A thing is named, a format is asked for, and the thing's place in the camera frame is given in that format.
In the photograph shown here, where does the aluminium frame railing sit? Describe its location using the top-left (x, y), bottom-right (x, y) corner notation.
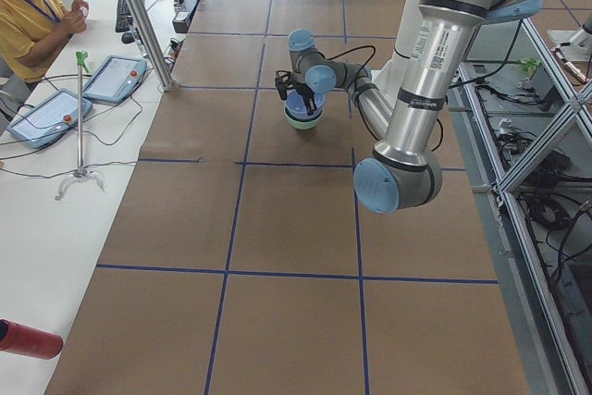
top-left (449, 20), bottom-right (591, 394)

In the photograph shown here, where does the aluminium frame post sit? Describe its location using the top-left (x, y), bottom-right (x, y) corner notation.
top-left (126, 0), bottom-right (174, 92)

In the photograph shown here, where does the blue bowl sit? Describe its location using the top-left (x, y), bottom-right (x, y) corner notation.
top-left (284, 90), bottom-right (326, 121)

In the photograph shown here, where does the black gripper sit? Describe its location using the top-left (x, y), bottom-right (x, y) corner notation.
top-left (294, 82), bottom-right (315, 116)

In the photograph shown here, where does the red cylinder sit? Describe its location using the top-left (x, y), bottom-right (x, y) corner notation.
top-left (1, 319), bottom-right (64, 360)

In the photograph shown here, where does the person in yellow shirt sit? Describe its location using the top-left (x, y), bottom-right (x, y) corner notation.
top-left (1, 0), bottom-right (90, 89)

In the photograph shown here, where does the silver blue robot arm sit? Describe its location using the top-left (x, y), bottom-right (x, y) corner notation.
top-left (275, 0), bottom-right (543, 214)

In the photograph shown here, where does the near teach pendant tablet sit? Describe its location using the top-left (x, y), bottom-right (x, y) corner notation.
top-left (6, 89), bottom-right (78, 149)

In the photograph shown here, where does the black keyboard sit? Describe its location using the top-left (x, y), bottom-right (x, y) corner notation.
top-left (115, 0), bottom-right (131, 33)

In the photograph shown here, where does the black computer mouse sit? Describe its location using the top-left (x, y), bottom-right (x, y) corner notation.
top-left (121, 31), bottom-right (135, 44)

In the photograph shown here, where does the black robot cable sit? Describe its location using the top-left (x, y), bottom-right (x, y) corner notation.
top-left (323, 44), bottom-right (376, 73)

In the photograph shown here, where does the brown paper table cover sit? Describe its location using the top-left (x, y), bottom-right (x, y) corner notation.
top-left (44, 0), bottom-right (592, 395)

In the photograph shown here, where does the far teach pendant tablet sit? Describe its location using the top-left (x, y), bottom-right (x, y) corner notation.
top-left (82, 56), bottom-right (147, 105)

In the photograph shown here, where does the teach pendant tablet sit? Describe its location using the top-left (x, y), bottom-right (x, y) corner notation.
top-left (6, 89), bottom-right (78, 149)
top-left (82, 56), bottom-right (147, 105)

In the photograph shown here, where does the metal stand with green clip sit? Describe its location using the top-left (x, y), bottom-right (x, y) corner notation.
top-left (55, 50), bottom-right (105, 202)

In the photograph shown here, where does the green bowl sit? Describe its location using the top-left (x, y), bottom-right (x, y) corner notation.
top-left (284, 107), bottom-right (323, 130)

